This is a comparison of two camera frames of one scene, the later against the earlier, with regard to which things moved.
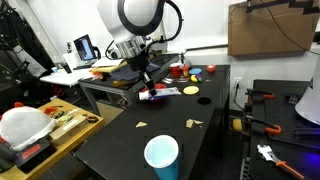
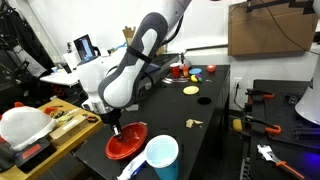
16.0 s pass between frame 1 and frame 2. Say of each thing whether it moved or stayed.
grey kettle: stayed
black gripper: moved
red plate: moved
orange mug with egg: stayed
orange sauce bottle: stayed
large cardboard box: stayed
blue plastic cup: stayed
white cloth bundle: stayed
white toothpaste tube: moved
